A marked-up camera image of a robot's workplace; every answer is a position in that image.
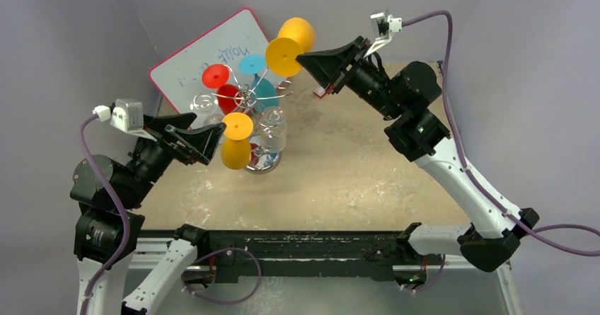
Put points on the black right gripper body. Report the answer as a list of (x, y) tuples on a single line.
[(344, 66)]

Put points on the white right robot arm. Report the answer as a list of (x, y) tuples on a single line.
[(495, 229)]

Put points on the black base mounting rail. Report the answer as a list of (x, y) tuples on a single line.
[(379, 255)]

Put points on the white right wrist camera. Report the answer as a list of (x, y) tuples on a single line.
[(384, 26)]

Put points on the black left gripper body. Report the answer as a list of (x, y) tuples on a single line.
[(151, 158)]

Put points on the red plastic wine glass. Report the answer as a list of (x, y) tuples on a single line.
[(216, 77)]

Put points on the clear glass tumbler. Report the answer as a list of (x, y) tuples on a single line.
[(273, 129)]

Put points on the clear wine glass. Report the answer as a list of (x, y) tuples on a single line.
[(207, 110)]

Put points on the small red white box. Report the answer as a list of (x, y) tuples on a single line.
[(320, 92)]

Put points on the yellow wine glass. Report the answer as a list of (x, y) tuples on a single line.
[(236, 148), (295, 37)]

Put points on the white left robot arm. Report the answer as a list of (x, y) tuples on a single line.
[(108, 193)]

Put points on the teal plastic wine glass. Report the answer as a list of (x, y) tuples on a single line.
[(261, 86)]

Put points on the red-framed whiteboard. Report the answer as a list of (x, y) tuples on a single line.
[(178, 77)]

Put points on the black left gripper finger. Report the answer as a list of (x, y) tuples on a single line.
[(159, 123), (197, 145)]

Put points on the chrome wine glass rack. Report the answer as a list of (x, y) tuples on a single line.
[(261, 161)]

